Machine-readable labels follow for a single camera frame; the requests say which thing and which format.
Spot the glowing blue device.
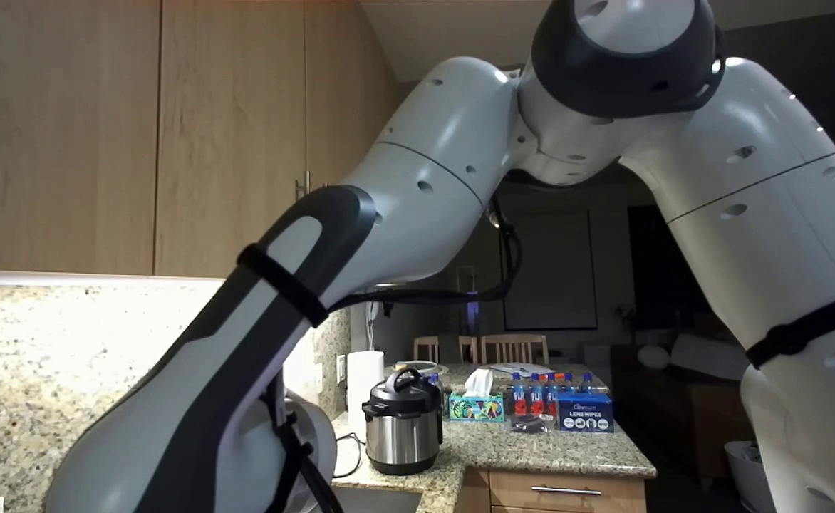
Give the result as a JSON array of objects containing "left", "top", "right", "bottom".
[{"left": 462, "top": 287, "right": 485, "bottom": 329}]

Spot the wooden chair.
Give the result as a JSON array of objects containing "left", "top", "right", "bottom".
[
  {"left": 411, "top": 334, "right": 445, "bottom": 366},
  {"left": 455, "top": 334, "right": 481, "bottom": 367},
  {"left": 478, "top": 332, "right": 554, "bottom": 367}
]

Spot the white bowl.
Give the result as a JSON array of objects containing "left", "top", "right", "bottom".
[{"left": 391, "top": 356, "right": 450, "bottom": 380}]

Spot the white paper towel roll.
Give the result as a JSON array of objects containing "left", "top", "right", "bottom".
[{"left": 343, "top": 349, "right": 387, "bottom": 443}]

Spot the green tissue box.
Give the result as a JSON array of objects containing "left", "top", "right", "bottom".
[{"left": 445, "top": 367, "right": 511, "bottom": 424}]

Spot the silver pressure cooker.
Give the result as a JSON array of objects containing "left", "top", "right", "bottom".
[{"left": 360, "top": 366, "right": 445, "bottom": 478}]

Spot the blue bottle pack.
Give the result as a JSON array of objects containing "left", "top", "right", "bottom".
[{"left": 511, "top": 367, "right": 619, "bottom": 436}]

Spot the white cushion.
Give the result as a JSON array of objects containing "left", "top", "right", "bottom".
[{"left": 636, "top": 339, "right": 673, "bottom": 374}]

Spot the wooden base cabinet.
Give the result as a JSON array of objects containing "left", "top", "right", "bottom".
[{"left": 454, "top": 466, "right": 652, "bottom": 513}]

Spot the light wooden upper cabinet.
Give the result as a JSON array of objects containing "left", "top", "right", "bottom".
[{"left": 0, "top": 0, "right": 411, "bottom": 287}]

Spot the white bin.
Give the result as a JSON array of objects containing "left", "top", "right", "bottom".
[{"left": 723, "top": 436, "right": 755, "bottom": 513}]

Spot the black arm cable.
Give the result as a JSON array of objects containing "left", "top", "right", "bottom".
[{"left": 260, "top": 193, "right": 524, "bottom": 513}]

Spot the dark wall screen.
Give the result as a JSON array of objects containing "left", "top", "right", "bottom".
[{"left": 502, "top": 209, "right": 601, "bottom": 334}]

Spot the black velcro strap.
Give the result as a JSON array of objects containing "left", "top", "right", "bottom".
[
  {"left": 745, "top": 285, "right": 835, "bottom": 370},
  {"left": 236, "top": 243, "right": 330, "bottom": 332}
]

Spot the black cooker power cord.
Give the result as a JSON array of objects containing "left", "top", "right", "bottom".
[{"left": 330, "top": 430, "right": 367, "bottom": 478}]

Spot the metal drawer handle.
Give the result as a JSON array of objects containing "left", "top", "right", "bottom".
[{"left": 531, "top": 481, "right": 605, "bottom": 500}]

